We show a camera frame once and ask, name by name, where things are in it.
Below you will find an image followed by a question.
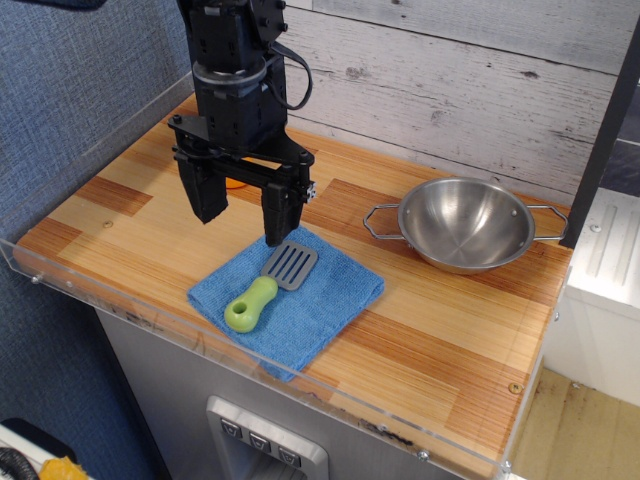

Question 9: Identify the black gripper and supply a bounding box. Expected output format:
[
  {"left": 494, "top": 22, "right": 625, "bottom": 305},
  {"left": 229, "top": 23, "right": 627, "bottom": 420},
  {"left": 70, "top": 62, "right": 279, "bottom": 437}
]
[{"left": 169, "top": 85, "right": 316, "bottom": 247}]

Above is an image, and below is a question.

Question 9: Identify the orange toy carrot green top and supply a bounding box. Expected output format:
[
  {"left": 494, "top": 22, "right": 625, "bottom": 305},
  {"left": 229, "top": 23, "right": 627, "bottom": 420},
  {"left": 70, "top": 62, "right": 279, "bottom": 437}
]
[{"left": 225, "top": 178, "right": 247, "bottom": 190}]

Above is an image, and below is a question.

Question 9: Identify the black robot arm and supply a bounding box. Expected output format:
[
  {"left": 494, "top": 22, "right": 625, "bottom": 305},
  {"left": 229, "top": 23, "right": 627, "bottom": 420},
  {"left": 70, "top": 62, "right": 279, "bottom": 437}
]
[{"left": 168, "top": 1, "right": 315, "bottom": 246}]

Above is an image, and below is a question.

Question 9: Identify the yellow black object bottom left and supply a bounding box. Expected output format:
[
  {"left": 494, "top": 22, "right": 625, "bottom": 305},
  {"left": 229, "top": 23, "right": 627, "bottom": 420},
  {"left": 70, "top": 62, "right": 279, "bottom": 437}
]
[{"left": 0, "top": 446, "right": 89, "bottom": 480}]

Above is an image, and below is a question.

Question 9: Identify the clear acrylic table guard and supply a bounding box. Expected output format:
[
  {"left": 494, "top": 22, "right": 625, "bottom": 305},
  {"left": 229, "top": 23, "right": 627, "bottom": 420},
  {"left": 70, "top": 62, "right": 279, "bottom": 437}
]
[{"left": 0, "top": 74, "right": 574, "bottom": 480}]

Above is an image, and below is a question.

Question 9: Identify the grey dispenser button panel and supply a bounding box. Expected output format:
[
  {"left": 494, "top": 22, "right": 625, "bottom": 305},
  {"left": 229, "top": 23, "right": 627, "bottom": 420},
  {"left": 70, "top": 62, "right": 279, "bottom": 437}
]
[{"left": 206, "top": 395, "right": 330, "bottom": 479}]

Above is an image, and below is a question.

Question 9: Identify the white appliance at right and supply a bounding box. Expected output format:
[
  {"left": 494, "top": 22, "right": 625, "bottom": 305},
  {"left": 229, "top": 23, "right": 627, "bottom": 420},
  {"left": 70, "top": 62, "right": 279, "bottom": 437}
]
[{"left": 543, "top": 188, "right": 639, "bottom": 405}]

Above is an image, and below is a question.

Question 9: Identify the green handled grey toy spatula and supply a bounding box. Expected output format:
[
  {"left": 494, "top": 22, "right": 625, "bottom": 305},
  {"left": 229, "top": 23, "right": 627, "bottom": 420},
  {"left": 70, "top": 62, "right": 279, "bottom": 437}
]
[{"left": 224, "top": 240, "right": 319, "bottom": 333}]

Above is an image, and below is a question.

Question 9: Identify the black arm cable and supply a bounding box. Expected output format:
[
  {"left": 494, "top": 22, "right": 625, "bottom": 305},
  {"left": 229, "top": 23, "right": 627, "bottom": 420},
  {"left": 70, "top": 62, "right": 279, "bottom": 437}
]
[{"left": 267, "top": 41, "right": 314, "bottom": 111}]

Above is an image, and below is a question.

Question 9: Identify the stainless steel bowl with handles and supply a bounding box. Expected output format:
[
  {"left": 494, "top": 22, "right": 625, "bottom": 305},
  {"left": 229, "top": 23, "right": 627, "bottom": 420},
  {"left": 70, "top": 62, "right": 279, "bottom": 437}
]
[{"left": 363, "top": 177, "right": 569, "bottom": 275}]

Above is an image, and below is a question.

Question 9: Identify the dark grey right post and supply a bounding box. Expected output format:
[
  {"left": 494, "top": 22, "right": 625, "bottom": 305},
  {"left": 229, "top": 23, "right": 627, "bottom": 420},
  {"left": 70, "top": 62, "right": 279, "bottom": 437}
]
[{"left": 559, "top": 21, "right": 639, "bottom": 249}]

